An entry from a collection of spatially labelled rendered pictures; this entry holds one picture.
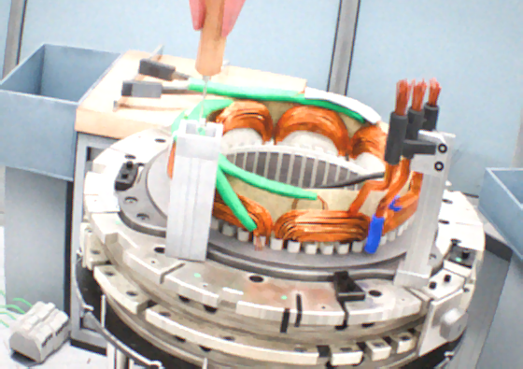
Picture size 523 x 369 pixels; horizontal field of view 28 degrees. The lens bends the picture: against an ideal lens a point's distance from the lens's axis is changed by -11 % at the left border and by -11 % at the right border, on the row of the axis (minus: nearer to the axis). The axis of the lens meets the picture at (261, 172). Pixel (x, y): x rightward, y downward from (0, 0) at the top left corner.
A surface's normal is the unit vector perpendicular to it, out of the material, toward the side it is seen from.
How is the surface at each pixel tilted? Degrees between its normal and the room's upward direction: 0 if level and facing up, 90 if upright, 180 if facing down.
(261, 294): 0
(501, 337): 90
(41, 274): 90
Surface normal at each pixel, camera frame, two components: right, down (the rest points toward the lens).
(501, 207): -0.95, 0.00
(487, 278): -0.69, 0.21
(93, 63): -0.16, 0.39
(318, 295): 0.14, -0.90
